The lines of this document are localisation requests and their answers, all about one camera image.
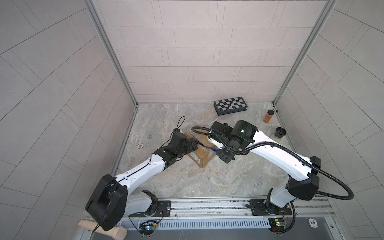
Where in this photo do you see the brown cardboard express box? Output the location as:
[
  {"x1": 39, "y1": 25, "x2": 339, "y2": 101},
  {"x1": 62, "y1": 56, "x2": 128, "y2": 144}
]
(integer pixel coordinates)
[{"x1": 185, "y1": 130, "x2": 216, "y2": 168}]

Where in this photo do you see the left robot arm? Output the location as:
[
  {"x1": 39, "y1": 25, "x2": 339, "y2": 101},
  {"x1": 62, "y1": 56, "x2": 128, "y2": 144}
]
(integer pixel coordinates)
[{"x1": 85, "y1": 132, "x2": 198, "y2": 231}]

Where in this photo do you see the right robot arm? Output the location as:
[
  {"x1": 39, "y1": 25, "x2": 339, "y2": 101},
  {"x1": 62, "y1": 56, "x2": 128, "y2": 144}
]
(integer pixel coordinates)
[{"x1": 208, "y1": 121, "x2": 321, "y2": 208}]

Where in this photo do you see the black white chessboard box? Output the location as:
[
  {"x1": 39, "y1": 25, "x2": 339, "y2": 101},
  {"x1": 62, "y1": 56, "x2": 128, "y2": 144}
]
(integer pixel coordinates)
[{"x1": 214, "y1": 97, "x2": 248, "y2": 116}]

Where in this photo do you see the orange spice bottle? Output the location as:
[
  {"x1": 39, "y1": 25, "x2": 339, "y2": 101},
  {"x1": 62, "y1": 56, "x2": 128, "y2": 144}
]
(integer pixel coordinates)
[{"x1": 263, "y1": 110, "x2": 275, "y2": 123}]

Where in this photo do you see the white spice jar black lid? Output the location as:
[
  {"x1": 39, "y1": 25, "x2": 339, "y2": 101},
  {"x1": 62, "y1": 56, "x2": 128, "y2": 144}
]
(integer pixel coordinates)
[{"x1": 274, "y1": 127, "x2": 287, "y2": 139}]

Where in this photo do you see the left green circuit board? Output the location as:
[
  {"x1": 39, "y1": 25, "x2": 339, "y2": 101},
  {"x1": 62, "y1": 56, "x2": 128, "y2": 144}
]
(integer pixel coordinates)
[{"x1": 140, "y1": 221, "x2": 158, "y2": 231}]

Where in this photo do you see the green circuit board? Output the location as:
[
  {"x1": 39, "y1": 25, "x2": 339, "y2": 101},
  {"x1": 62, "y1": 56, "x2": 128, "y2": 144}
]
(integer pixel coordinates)
[
  {"x1": 140, "y1": 221, "x2": 158, "y2": 231},
  {"x1": 268, "y1": 219, "x2": 286, "y2": 233}
]

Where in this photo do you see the right green circuit board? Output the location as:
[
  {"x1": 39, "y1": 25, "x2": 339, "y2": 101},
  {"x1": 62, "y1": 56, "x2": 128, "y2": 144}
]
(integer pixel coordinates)
[{"x1": 268, "y1": 219, "x2": 286, "y2": 233}]

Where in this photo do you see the white round sticker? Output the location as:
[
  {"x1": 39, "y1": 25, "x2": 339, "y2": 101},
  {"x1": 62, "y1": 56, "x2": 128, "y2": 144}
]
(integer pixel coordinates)
[{"x1": 309, "y1": 218, "x2": 318, "y2": 229}]

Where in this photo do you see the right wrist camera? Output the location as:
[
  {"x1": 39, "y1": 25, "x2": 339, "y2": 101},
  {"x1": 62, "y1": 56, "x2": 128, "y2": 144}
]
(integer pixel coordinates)
[{"x1": 208, "y1": 138, "x2": 224, "y2": 149}]

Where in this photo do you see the aluminium mounting rail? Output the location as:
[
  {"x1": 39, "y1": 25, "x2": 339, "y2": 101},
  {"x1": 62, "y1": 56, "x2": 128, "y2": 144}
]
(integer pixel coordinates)
[{"x1": 120, "y1": 196, "x2": 336, "y2": 221}]

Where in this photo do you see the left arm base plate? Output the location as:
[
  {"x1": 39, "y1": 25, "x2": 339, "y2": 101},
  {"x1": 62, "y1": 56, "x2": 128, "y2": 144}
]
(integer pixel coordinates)
[{"x1": 130, "y1": 200, "x2": 172, "y2": 218}]

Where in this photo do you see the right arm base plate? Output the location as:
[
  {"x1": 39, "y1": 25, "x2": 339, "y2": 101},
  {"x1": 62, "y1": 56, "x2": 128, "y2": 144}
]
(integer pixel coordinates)
[{"x1": 246, "y1": 200, "x2": 293, "y2": 216}]

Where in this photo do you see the black corrugated cable conduit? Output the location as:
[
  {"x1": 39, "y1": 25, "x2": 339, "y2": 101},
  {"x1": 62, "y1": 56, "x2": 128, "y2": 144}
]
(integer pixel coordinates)
[{"x1": 191, "y1": 126, "x2": 355, "y2": 201}]

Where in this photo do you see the wooden handle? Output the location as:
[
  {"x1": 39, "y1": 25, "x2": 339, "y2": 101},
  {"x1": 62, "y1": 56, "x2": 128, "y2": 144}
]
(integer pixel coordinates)
[{"x1": 78, "y1": 220, "x2": 128, "y2": 240}]

